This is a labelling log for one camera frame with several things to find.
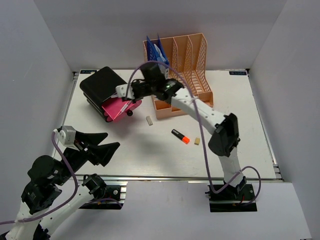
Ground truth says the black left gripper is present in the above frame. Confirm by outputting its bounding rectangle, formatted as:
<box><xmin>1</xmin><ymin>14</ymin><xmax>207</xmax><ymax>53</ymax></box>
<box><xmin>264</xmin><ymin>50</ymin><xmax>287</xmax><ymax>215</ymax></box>
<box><xmin>55</xmin><ymin>129</ymin><xmax>121</xmax><ymax>185</ymax></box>

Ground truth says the orange clear pen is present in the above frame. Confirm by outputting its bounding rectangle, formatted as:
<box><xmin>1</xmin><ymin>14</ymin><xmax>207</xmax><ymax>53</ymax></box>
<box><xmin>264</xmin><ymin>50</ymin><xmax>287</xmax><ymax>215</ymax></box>
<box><xmin>120</xmin><ymin>101</ymin><xmax>131</xmax><ymax>113</ymax></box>

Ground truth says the white rectangular eraser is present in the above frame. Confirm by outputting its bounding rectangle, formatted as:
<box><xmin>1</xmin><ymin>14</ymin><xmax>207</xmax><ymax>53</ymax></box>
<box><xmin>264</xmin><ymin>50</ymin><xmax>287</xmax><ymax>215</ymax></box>
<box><xmin>146</xmin><ymin>116</ymin><xmax>153</xmax><ymax>126</ymax></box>

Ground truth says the blue plastic folder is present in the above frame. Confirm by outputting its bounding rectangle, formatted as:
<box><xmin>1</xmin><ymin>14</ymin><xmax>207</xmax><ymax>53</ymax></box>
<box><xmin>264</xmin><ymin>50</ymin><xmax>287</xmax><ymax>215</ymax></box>
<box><xmin>146</xmin><ymin>35</ymin><xmax>170</xmax><ymax>79</ymax></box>

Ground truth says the black pink drawer unit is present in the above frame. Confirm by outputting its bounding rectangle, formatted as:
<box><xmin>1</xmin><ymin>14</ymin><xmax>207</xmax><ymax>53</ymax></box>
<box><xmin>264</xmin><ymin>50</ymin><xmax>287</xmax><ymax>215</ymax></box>
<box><xmin>79</xmin><ymin>66</ymin><xmax>142</xmax><ymax>123</ymax></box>

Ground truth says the peach plastic file organizer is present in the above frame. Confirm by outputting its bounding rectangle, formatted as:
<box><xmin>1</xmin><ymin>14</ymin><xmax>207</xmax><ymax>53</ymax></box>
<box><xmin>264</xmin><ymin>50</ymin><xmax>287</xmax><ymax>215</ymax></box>
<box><xmin>143</xmin><ymin>33</ymin><xmax>214</xmax><ymax>107</ymax></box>

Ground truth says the orange black highlighter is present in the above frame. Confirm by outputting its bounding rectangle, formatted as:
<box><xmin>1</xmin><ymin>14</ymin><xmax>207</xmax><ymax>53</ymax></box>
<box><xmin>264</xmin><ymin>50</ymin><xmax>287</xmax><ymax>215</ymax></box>
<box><xmin>171</xmin><ymin>129</ymin><xmax>190</xmax><ymax>144</ymax></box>

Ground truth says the small tan eraser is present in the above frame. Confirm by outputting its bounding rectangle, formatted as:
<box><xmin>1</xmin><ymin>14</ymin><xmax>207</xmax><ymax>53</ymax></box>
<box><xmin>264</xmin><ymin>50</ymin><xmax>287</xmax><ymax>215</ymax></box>
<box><xmin>194</xmin><ymin>137</ymin><xmax>201</xmax><ymax>145</ymax></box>

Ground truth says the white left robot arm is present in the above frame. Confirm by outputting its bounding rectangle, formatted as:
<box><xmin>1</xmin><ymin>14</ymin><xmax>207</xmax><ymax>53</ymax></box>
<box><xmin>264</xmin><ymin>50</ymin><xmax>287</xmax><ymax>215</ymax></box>
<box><xmin>0</xmin><ymin>126</ymin><xmax>120</xmax><ymax>240</ymax></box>

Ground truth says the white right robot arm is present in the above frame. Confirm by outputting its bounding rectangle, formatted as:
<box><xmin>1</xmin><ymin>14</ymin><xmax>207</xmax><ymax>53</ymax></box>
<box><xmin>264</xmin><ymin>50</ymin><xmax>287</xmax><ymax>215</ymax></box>
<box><xmin>116</xmin><ymin>61</ymin><xmax>247</xmax><ymax>200</ymax></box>

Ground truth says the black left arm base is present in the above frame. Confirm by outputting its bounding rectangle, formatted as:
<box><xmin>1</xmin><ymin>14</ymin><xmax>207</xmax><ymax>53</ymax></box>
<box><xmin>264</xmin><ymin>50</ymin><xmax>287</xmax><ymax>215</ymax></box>
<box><xmin>80</xmin><ymin>173</ymin><xmax>123</xmax><ymax>210</ymax></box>

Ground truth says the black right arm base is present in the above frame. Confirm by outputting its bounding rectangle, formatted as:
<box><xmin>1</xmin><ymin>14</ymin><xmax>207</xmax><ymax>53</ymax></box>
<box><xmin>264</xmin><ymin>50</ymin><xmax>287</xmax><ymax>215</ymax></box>
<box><xmin>205</xmin><ymin>183</ymin><xmax>258</xmax><ymax>213</ymax></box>

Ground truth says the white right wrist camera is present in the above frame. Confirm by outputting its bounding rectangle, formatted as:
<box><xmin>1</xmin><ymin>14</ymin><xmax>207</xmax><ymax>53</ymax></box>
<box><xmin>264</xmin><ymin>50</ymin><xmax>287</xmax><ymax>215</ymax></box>
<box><xmin>115</xmin><ymin>84</ymin><xmax>135</xmax><ymax>100</ymax></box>

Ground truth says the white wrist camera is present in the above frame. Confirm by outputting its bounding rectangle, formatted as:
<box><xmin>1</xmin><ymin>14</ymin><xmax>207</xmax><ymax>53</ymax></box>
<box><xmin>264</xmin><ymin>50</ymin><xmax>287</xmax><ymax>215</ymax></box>
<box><xmin>115</xmin><ymin>84</ymin><xmax>135</xmax><ymax>100</ymax></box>
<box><xmin>53</xmin><ymin>125</ymin><xmax>77</xmax><ymax>149</ymax></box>

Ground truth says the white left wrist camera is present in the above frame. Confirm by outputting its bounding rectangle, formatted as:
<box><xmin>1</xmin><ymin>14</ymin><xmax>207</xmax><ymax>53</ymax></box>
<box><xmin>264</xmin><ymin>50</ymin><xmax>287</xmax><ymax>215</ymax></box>
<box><xmin>53</xmin><ymin>125</ymin><xmax>77</xmax><ymax>149</ymax></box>

